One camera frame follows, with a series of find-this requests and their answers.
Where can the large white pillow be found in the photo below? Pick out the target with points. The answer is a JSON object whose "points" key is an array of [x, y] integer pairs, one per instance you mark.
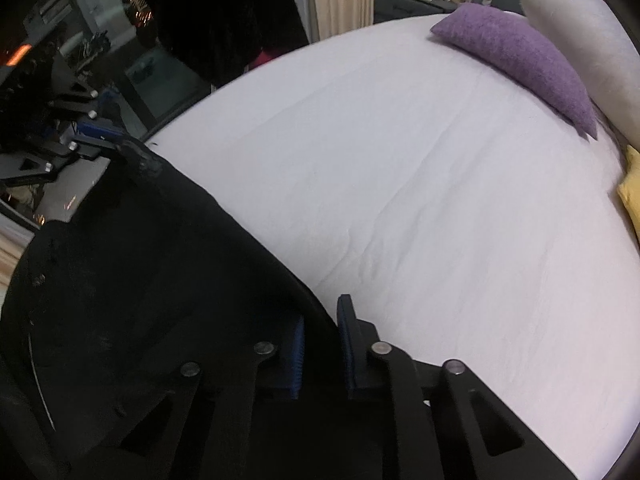
{"points": [[592, 39]]}

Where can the black hanging coat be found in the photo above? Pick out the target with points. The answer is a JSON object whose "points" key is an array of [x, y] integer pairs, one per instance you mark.
{"points": [[219, 39]]}

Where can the dark grey nightstand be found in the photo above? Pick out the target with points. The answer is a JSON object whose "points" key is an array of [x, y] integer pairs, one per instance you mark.
{"points": [[391, 10]]}

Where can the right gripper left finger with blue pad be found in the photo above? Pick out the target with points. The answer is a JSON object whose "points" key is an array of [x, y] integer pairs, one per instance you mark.
{"points": [[295, 359]]}

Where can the black embroidered pants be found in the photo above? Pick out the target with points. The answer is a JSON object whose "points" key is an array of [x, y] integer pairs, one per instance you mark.
{"points": [[144, 338]]}

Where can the yellow patterned cushion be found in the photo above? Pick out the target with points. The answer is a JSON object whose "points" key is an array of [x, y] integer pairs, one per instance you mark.
{"points": [[629, 189]]}

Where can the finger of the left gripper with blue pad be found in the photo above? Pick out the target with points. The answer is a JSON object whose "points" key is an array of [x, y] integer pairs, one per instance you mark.
{"points": [[125, 148], [99, 131]]}

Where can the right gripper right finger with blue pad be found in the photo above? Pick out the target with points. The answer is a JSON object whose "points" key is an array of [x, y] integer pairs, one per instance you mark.
{"points": [[363, 366]]}

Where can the purple cushion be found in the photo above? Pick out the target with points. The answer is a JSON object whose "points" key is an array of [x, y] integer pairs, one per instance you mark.
{"points": [[507, 42]]}

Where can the white bed mattress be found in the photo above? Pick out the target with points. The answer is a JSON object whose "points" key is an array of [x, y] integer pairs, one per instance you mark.
{"points": [[465, 218]]}

